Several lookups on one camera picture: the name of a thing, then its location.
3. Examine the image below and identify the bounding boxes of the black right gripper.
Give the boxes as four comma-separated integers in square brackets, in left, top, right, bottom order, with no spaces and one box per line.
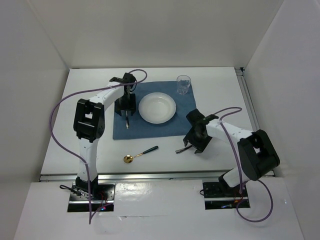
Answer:
[183,126,213,154]

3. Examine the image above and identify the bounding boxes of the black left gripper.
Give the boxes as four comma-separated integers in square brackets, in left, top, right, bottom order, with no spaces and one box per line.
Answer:
[113,92,136,115]

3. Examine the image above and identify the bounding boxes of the silver fork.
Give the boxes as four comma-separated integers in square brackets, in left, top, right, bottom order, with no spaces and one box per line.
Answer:
[125,111,130,129]

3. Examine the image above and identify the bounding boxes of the silver table knife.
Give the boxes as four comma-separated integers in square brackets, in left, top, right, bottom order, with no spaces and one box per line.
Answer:
[175,145,193,154]

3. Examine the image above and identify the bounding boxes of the blue cloth napkin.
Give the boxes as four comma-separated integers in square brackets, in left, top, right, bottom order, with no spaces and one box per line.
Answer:
[112,81,197,140]

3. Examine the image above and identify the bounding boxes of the white round plate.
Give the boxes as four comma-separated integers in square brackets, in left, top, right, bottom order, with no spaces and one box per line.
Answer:
[138,92,177,124]

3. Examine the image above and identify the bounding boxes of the clear drinking glass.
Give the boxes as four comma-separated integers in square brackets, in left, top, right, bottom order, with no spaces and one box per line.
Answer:
[176,75,191,95]

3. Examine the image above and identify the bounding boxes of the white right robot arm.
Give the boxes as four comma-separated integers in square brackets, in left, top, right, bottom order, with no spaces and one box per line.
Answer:
[183,107,280,196]

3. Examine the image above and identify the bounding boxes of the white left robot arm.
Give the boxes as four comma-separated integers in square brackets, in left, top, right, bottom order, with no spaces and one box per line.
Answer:
[73,72,137,200]

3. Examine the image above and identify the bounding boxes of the aluminium rail frame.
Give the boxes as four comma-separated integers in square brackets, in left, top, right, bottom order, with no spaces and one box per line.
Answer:
[41,67,256,180]

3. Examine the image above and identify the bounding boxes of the gold spoon dark handle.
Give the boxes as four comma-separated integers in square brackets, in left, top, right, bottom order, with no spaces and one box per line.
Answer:
[123,145,159,164]

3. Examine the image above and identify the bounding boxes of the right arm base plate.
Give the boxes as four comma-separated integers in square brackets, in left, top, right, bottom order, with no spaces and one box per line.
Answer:
[199,182,251,210]

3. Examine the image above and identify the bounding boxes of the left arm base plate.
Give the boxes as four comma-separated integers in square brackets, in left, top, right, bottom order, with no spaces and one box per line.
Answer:
[66,183,116,213]

